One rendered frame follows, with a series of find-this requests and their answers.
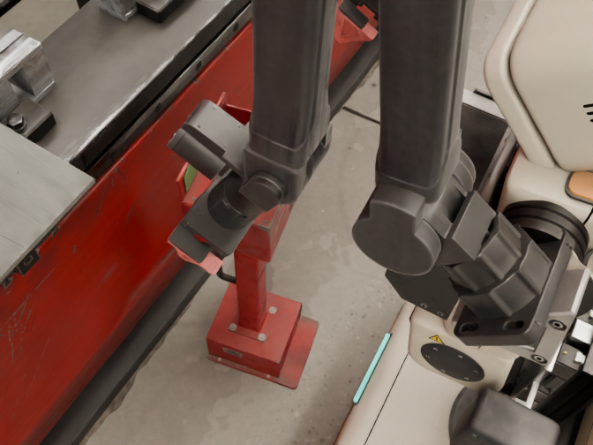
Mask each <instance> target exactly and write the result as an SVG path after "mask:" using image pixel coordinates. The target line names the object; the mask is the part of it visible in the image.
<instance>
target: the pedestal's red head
mask: <svg viewBox="0 0 593 445"><path fill-rule="evenodd" d="M223 100H224V106H225V112H227V113H228V114H230V115H231V116H232V117H233V118H235V119H236V120H237V121H238V122H240V123H241V124H243V125H246V124H247V123H248V122H249V121H250V115H251V110H247V109H242V108H239V107H237V106H233V105H230V104H227V100H226V93H225V92H222V94H221V97H220V99H219V101H218V102H217V104H216V105H217V106H218V107H219V106H220V104H221V103H222V102H223ZM188 165H189V163H188V162H186V163H185V165H184V166H183V168H182V170H181V172H180V174H179V176H178V178H177V180H176V184H177V185H178V187H179V192H180V196H181V205H182V210H183V214H184V216H185V215H186V213H187V212H188V211H189V209H190V208H191V206H192V205H193V203H194V202H195V201H196V199H197V198H198V197H199V196H200V195H201V194H202V193H203V192H204V191H206V190H207V188H208V187H209V186H210V184H212V183H213V181H214V180H215V178H214V179H213V180H209V179H208V178H207V177H205V176H204V175H203V174H202V173H200V172H199V171H198V173H197V175H196V177H195V178H194V180H193V182H192V184H191V186H190V188H189V190H188V192H187V193H186V195H185V190H184V182H183V177H184V174H185V170H186V168H187V166H188ZM216 177H217V175H216ZM294 204H295V203H293V204H290V205H282V204H278V205H277V206H275V207H274V208H272V209H271V210H269V211H267V212H264V213H263V214H262V215H260V216H258V217H257V219H256V220H255V222H254V223H253V224H252V225H251V227H250V228H249V229H248V231H247V232H246V234H245V235H244V237H243V239H242V240H241V242H240V243H239V245H238V246H237V248H236V250H235V251H234V252H236V253H241V254H243V255H246V256H249V257H252V258H255V259H258V260H263V261H265V262H270V261H271V259H272V257H273V255H274V251H275V249H276V246H277V245H278V242H279V240H280V238H281V234H282V232H283V230H284V227H285V225H286V223H287V220H288V219H289V214H290V212H291V210H292V208H293V206H294ZM193 236H194V237H195V238H196V239H197V240H200V241H203V242H206V243H208V242H207V241H206V240H205V239H204V238H202V237H201V236H197V235H194V234H193ZM208 244H210V243H208Z"/></svg>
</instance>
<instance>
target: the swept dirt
mask: <svg viewBox="0 0 593 445"><path fill-rule="evenodd" d="M377 67H379V60H378V61H377V62H376V63H375V65H374V66H373V67H372V68H371V69H370V70H369V72H368V73H367V74H366V76H365V77H364V78H363V80H362V81H361V82H360V84H359V85H358V86H357V88H356V89H355V90H354V92H356V91H357V89H359V88H361V87H362V86H363V85H364V84H365V82H366V81H367V80H368V79H369V78H370V77H371V76H372V75H373V73H374V71H375V69H376V68H377ZM354 92H353V93H352V94H351V96H352V95H353V94H354ZM351 96H350V97H351ZM350 97H349V99H350ZM349 99H348V100H349ZM348 100H347V101H348ZM347 101H346V102H347ZM346 102H345V103H344V104H343V105H342V107H341V108H340V109H339V111H338V112H337V113H336V115H337V114H338V113H339V112H340V111H341V110H342V108H343V107H344V105H345V104H346ZM194 298H195V296H194V297H193V299H194ZM193 299H192V300H191V302H190V303H189V304H188V305H187V307H185V309H184V310H183V311H182V312H181V314H180V315H179V316H178V317H177V319H176V320H175V322H174V323H173V324H172V325H171V327H170V328H169V329H168V331H167V332H166V333H165V334H164V336H163V337H162V338H161V340H160V341H159V342H158V343H157V344H156V345H155V347H154V348H153V349H152V351H151V352H150V353H149V354H148V356H147V357H146V358H145V360H144V361H143V362H142V364H141V365H140V366H139V368H138V369H137V371H136V372H135V373H134V375H133V376H132V377H131V378H130V379H129V380H128V382H127V383H126V384H125V385H124V387H123V388H122V389H121V391H120V392H119V393H118V394H117V396H116V397H115V399H114V400H113V401H112V403H111V404H110V405H109V407H108V408H107V409H106V411H105V412H103V413H102V415H101V416H100V417H99V419H98V420H97V421H96V422H95V424H94V425H93V426H92V428H91V429H90V430H89V432H88V433H87V434H86V436H85V437H84V438H83V440H82V441H81V442H80V444H79V445H86V443H87V441H88V439H89V438H90V437H91V436H92V435H93V434H94V433H95V432H96V431H97V430H98V429H99V428H100V426H101V424H102V423H103V421H104V420H105V418H106V417H107V416H108V415H109V414H111V413H113V412H114V411H116V410H117V409H118V408H119V407H120V406H121V404H122V402H123V400H124V398H125V396H126V395H127V393H128V392H129V391H130V389H131V388H132V386H133V383H134V381H135V377H136V375H137V373H138V371H139V370H140V369H141V368H142V367H144V366H145V365H146V364H147V363H148V361H149V360H150V358H151V357H152V356H153V355H154V353H155V352H156V351H157V350H158V349H159V348H160V347H161V346H162V345H163V343H164V341H165V338H166V336H167V334H168V332H169V331H170V330H171V329H172V328H173V327H174V326H175V325H176V324H177V323H178V322H179V320H180V319H181V317H182V316H183V315H184V314H185V312H186V311H187V310H188V309H189V308H190V306H191V303H192V301H193Z"/></svg>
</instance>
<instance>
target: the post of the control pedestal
mask: <svg viewBox="0 0 593 445"><path fill-rule="evenodd" d="M234 262H235V271H236V291H237V302H238V312H239V321H240V325H243V326H246V327H248V328H253V329H256V330H260V328H261V325H262V323H263V320H264V318H265V316H266V262H265V261H263V260H258V259H255V258H252V257H249V256H246V255H243V254H241V253H236V252H234Z"/></svg>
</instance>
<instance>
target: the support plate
mask: <svg viewBox="0 0 593 445"><path fill-rule="evenodd" d="M94 184H95V180H94V178H93V177H91V176H89V175H87V174H86V173H85V172H83V171H81V170H79V169H77V168H76V167H74V166H72V165H70V164H69V163H68V162H66V161H64V160H62V159H61V158H59V157H57V156H55V155H53V154H51V153H50V152H49V151H47V150H46V149H44V148H42V147H40V146H38V145H36V144H35V143H33V142H32V141H31V140H28V139H26V138H25V137H23V136H21V135H20V134H18V133H16V132H15V131H13V130H11V129H10V128H8V127H6V126H5V125H3V124H0V282H2V281H3V279H4V278H5V277H6V276H7V275H8V274H9V273H10V272H11V271H12V270H13V269H14V268H15V267H16V266H17V265H18V264H19V263H20V262H21V261H22V260H23V259H24V258H25V257H26V256H27V254H28V253H29V252H30V251H31V250H32V249H33V248H34V247H35V246H36V245H37V244H38V243H39V242H40V241H41V240H42V239H43V238H44V237H45V236H46V234H47V233H48V232H49V231H50V230H51V229H52V228H53V227H54V226H55V225H56V224H57V223H58V222H59V221H60V220H61V219H62V218H63V217H64V215H65V214H66V213H67V212H68V211H69V210H70V209H71V208H72V207H73V206H74V205H75V204H76V203H77V202H78V201H79V200H80V199H81V198H82V196H83V195H84V194H85V193H86V192H87V191H88V190H89V189H90V188H91V187H92V186H93V185H94Z"/></svg>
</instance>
